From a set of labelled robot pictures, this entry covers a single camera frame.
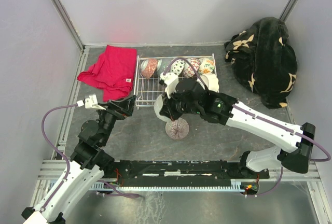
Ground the red lattice pattern bowl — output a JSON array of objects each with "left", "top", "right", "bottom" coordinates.
[{"left": 183, "top": 58, "right": 200, "bottom": 78}]

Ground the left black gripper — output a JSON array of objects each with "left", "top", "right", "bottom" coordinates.
[{"left": 93, "top": 94, "right": 136, "bottom": 145}]

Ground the cream scalloped bowl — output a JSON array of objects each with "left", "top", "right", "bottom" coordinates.
[{"left": 201, "top": 73, "right": 219, "bottom": 92}]

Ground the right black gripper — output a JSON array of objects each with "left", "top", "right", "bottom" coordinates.
[{"left": 160, "top": 86, "right": 202, "bottom": 121}]

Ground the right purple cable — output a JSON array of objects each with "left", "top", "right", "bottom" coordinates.
[{"left": 163, "top": 58, "right": 208, "bottom": 90}]

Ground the red folded cloth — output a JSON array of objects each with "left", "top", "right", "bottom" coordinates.
[{"left": 77, "top": 45, "right": 137, "bottom": 102}]

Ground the aluminium frame rail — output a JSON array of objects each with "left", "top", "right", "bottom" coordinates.
[{"left": 38, "top": 160, "right": 321, "bottom": 182}]

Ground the blue triangle pattern bowl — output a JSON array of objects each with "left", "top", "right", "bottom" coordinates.
[{"left": 156, "top": 58, "right": 172, "bottom": 77}]

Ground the slotted cable duct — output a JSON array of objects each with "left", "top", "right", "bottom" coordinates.
[{"left": 50, "top": 179, "right": 259, "bottom": 191}]

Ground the purple line pattern bowl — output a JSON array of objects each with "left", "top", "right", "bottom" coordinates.
[{"left": 165, "top": 118, "right": 189, "bottom": 140}]

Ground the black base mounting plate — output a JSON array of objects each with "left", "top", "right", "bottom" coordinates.
[{"left": 103, "top": 160, "right": 269, "bottom": 181}]

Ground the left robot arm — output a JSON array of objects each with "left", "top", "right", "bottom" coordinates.
[{"left": 22, "top": 94, "right": 136, "bottom": 223}]

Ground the orange flower leaf bowl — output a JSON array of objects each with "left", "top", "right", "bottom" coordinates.
[{"left": 198, "top": 57, "right": 215, "bottom": 75}]

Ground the black floral plush blanket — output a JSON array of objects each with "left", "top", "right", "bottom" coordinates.
[{"left": 224, "top": 17, "right": 298, "bottom": 109}]

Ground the white wire dish rack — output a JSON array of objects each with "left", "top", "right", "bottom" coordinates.
[{"left": 133, "top": 52, "right": 220, "bottom": 110}]

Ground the black diamond pattern bowl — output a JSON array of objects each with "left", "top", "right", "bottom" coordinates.
[{"left": 170, "top": 58, "right": 185, "bottom": 76}]

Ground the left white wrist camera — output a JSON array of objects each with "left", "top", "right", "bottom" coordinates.
[{"left": 84, "top": 94, "right": 106, "bottom": 110}]

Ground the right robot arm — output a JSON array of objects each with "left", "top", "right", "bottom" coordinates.
[{"left": 154, "top": 79, "right": 315, "bottom": 178}]

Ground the plain white bowl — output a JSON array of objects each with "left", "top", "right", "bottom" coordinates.
[{"left": 154, "top": 94, "right": 171, "bottom": 122}]

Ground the dark scalloped floral bowl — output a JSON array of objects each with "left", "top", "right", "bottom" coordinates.
[{"left": 140, "top": 59, "right": 158, "bottom": 79}]

